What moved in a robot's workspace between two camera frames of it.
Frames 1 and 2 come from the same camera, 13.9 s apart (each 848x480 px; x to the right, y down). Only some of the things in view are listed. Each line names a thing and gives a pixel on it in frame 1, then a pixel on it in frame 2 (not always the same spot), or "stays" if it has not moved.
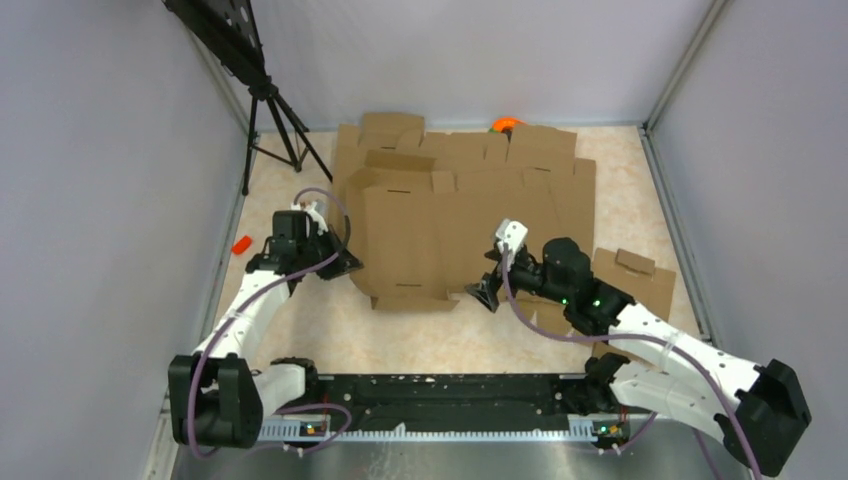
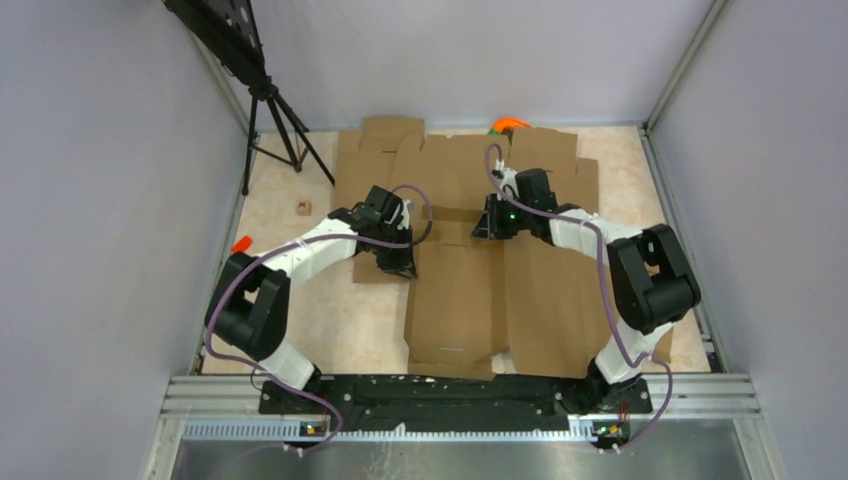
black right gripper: (487, 289) -> (489, 225)
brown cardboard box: (419, 237) -> (475, 299)
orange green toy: (505, 124) stays
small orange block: (242, 245) stays
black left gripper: (343, 264) -> (404, 263)
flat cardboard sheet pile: (387, 156) stays
